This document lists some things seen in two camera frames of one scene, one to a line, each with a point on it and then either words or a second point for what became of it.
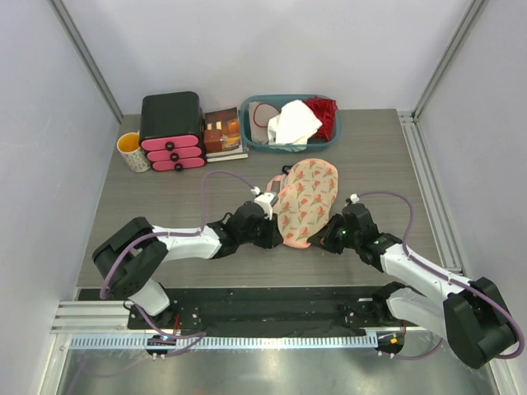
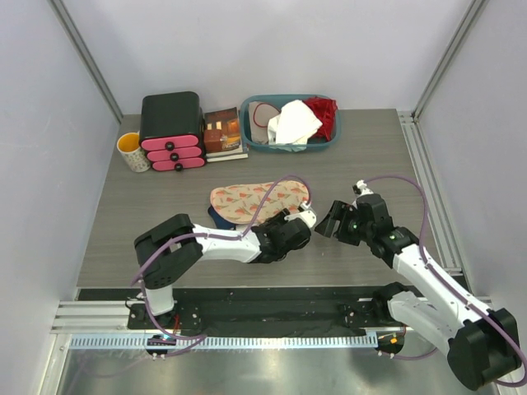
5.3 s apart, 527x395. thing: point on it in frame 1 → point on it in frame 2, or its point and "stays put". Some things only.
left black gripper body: [262, 235] → [277, 221]
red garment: [326, 109] stays put
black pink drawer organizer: [172, 130] stays put
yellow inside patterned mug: [128, 144] stays put
